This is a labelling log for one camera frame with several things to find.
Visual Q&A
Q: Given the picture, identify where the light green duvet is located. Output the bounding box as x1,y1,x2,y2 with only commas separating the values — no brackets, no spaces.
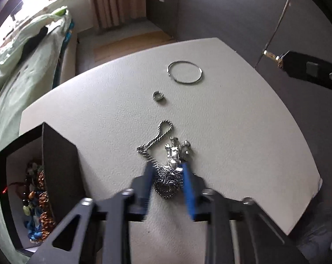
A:
0,5,73,108

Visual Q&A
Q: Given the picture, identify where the green bed sheet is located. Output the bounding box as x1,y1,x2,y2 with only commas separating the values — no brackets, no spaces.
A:
0,30,68,256

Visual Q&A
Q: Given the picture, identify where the silver pendant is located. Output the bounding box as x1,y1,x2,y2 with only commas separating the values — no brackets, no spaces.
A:
166,137,192,169

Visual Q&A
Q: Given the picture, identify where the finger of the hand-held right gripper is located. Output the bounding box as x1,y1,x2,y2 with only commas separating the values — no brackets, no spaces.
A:
262,49,332,97

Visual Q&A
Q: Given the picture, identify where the dark multicolour bead bracelet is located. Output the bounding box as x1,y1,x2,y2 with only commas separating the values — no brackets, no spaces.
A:
23,159,45,215

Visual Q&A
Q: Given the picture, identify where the silver bangle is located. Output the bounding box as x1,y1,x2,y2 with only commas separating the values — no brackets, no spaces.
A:
167,61,203,84

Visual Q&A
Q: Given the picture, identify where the dark cloth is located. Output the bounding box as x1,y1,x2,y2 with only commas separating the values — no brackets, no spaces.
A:
23,27,50,53

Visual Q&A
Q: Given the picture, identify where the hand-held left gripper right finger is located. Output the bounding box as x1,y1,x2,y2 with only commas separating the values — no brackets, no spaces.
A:
182,163,310,264

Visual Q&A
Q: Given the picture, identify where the black jewelry box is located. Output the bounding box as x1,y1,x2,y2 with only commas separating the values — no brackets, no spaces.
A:
0,122,86,257

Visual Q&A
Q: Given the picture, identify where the brown bead bracelet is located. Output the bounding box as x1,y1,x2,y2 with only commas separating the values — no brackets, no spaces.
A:
36,170,58,243

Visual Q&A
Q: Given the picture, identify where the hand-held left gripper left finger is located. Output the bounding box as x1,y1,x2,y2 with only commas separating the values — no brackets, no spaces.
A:
31,161,156,264

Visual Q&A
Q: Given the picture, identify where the blue bead bracelet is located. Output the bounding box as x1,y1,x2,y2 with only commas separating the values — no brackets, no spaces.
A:
24,214,46,243

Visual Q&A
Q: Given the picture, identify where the white low table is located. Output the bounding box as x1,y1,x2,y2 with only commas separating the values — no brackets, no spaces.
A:
19,37,322,254

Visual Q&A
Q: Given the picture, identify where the pink curtain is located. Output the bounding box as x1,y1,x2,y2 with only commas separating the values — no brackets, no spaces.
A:
85,0,148,31

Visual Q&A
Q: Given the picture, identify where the silver chain necklace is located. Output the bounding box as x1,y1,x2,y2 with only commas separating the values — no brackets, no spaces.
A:
137,119,194,199

